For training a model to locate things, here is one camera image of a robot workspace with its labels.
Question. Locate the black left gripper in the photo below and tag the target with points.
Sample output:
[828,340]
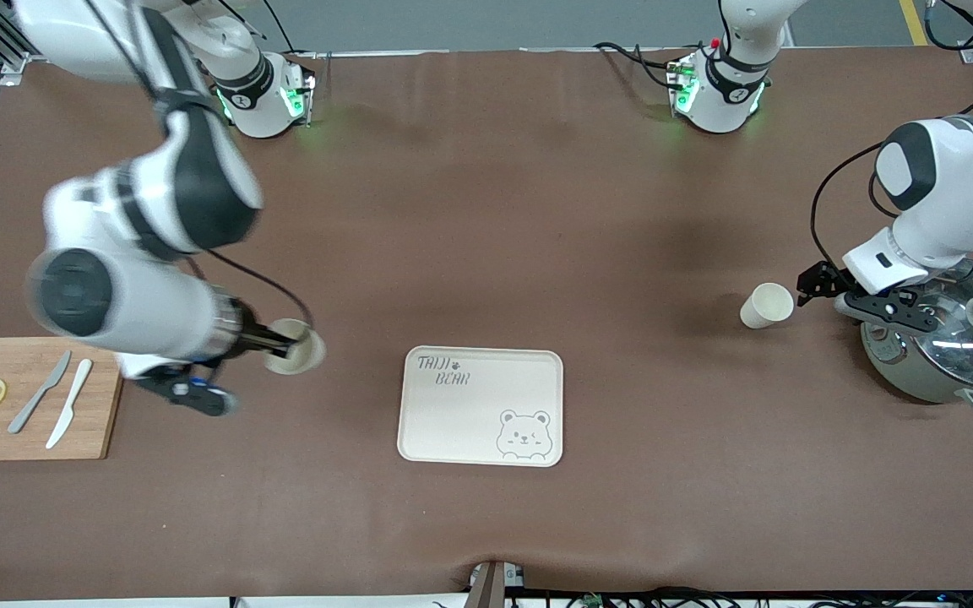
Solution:
[821,280]

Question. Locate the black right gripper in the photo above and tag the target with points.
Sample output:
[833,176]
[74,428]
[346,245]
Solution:
[255,339]

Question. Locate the white IKEA cup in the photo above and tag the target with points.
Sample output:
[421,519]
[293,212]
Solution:
[765,306]
[301,359]

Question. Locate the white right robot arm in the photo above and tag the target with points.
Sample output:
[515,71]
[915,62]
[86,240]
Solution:
[199,177]

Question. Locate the grey-green cooking pot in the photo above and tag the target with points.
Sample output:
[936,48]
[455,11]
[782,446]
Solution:
[896,371]

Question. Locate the glass pot lid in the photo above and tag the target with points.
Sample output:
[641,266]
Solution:
[972,355]

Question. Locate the cream tray with bear print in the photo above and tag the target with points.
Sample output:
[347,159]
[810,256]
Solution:
[478,414]

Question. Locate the white plastic knife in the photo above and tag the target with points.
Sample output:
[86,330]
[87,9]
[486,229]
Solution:
[71,401]

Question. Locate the wooden cutting board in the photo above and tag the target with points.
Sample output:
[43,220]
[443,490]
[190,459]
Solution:
[73,422]

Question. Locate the grey plastic knife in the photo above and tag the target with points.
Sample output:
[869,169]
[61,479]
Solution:
[35,397]

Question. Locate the grey table edge mount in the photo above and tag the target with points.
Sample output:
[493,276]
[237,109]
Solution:
[495,583]

